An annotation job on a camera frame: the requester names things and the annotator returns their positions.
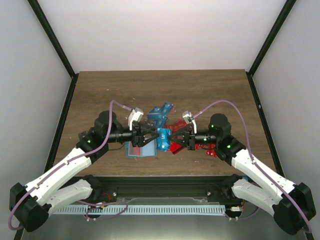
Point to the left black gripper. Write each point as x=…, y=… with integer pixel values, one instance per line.
x=139, y=133

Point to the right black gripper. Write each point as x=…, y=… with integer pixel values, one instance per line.
x=186, y=132

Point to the teal leather card holder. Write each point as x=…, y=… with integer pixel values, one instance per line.
x=146, y=151

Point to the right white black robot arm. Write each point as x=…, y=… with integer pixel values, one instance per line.
x=291, y=205

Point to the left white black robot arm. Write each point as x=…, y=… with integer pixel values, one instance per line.
x=32, y=204

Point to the black card beside blue pile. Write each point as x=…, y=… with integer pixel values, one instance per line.
x=151, y=123

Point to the red VIP card centre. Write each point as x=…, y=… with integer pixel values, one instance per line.
x=175, y=148

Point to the blue card centre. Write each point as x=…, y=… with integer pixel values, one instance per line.
x=162, y=142

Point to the blue card lower pile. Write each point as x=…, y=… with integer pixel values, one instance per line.
x=160, y=121

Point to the blue card with stripe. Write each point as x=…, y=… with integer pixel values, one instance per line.
x=155, y=114

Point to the red VIP card far right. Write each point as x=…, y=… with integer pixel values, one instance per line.
x=211, y=152

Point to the grey metal tray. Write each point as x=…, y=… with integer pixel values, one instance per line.
x=161, y=227

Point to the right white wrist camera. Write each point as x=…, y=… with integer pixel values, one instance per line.
x=190, y=121

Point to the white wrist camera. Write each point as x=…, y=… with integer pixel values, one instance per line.
x=190, y=121
x=135, y=115

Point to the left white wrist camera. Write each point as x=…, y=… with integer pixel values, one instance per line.
x=135, y=115

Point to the black aluminium front rail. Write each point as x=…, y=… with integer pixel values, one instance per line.
x=112, y=188

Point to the light blue slotted cable duct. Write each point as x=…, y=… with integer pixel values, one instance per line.
x=199, y=210

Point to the right black frame post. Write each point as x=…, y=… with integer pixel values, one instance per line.
x=275, y=29

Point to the black frame post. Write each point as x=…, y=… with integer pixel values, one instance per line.
x=40, y=15
x=275, y=29

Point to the left black frame post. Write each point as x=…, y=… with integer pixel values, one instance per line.
x=40, y=15

